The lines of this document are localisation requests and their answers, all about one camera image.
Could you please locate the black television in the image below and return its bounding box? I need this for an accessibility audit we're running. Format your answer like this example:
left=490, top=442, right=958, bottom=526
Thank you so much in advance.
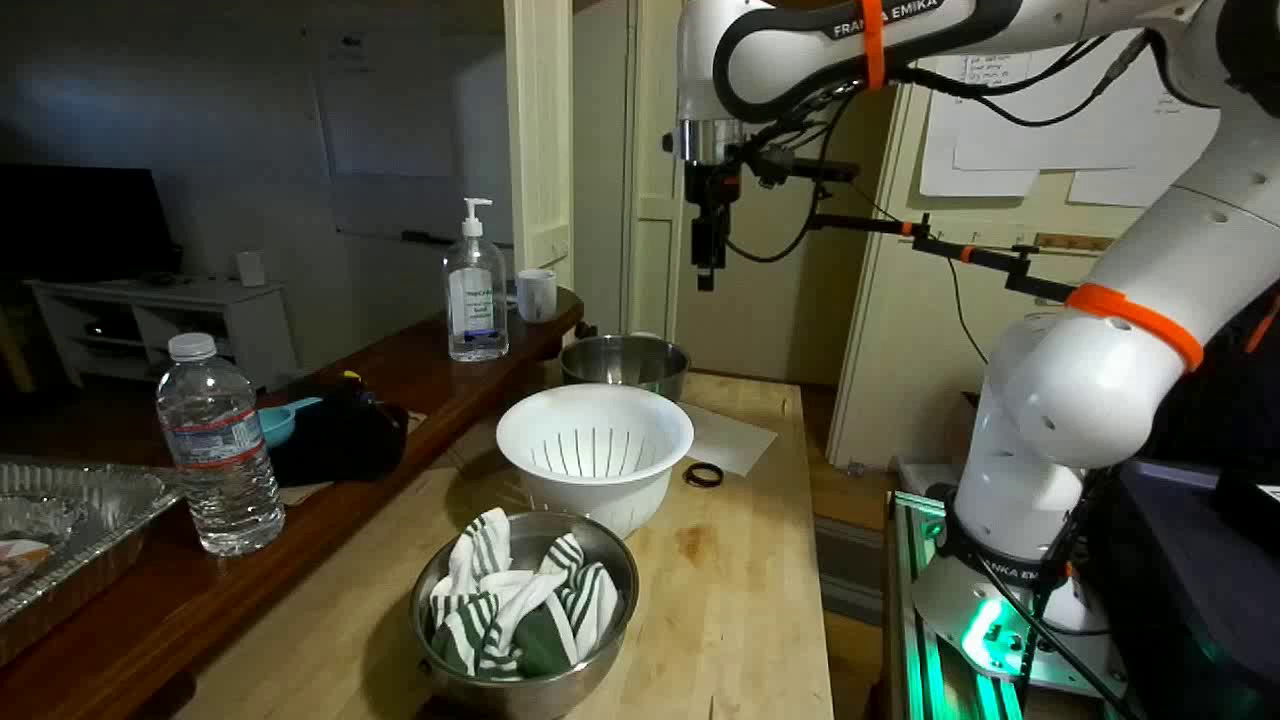
left=0, top=163, right=179, bottom=285

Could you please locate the black cloth bundle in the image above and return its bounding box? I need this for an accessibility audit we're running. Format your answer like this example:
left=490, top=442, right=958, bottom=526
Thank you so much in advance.
left=268, top=372, right=408, bottom=487

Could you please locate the steel bowl near front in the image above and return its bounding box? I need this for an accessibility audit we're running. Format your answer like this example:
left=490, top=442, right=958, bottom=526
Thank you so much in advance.
left=413, top=509, right=640, bottom=720

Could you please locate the clear plastic water bottle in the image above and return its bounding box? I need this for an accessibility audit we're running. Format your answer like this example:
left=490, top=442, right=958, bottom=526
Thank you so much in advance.
left=156, top=331, right=284, bottom=555

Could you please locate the white paper sheet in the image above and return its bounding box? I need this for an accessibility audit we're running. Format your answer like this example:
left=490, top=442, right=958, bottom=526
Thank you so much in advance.
left=693, top=407, right=777, bottom=474

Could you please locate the white plastic colander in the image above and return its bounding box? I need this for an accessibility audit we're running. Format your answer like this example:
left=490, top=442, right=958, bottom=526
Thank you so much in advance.
left=495, top=385, right=698, bottom=536

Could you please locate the hand sanitizer pump bottle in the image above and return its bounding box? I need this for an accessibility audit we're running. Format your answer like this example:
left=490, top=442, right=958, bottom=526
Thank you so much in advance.
left=447, top=195, right=509, bottom=362

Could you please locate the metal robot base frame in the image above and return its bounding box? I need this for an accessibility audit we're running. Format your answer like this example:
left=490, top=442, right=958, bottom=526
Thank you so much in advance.
left=883, top=493, right=1144, bottom=720

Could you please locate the aluminium foil tray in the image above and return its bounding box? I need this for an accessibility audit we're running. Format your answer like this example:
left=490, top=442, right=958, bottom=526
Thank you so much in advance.
left=0, top=461, right=178, bottom=621

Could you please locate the black camera arm with clamps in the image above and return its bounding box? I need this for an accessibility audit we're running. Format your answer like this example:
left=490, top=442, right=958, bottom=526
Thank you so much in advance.
left=752, top=152, right=1071, bottom=298

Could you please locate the green white striped cloth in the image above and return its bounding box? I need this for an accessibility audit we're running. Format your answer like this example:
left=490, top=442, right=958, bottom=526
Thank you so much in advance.
left=426, top=509, right=621, bottom=680

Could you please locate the steel bowl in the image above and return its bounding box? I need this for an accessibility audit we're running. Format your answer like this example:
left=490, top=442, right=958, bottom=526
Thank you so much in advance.
left=413, top=509, right=640, bottom=720
left=562, top=335, right=687, bottom=400

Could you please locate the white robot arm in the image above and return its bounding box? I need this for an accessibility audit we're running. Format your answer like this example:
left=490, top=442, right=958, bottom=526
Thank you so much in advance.
left=674, top=0, right=1280, bottom=562

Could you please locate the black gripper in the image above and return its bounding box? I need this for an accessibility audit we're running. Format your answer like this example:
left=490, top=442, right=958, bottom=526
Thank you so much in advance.
left=684, top=163, right=735, bottom=291

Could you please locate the white mug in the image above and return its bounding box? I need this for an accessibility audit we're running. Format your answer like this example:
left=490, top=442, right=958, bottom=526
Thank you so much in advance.
left=518, top=267, right=555, bottom=324

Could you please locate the blue plastic item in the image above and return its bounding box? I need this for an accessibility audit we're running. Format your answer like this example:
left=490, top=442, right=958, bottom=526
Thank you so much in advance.
left=259, top=395, right=316, bottom=447

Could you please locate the white tv stand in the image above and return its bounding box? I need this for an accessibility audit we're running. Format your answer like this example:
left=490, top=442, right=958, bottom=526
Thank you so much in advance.
left=34, top=280, right=298, bottom=389

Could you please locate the steel bowl at back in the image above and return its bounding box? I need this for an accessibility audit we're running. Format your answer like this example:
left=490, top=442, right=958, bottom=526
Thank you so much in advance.
left=562, top=335, right=687, bottom=400

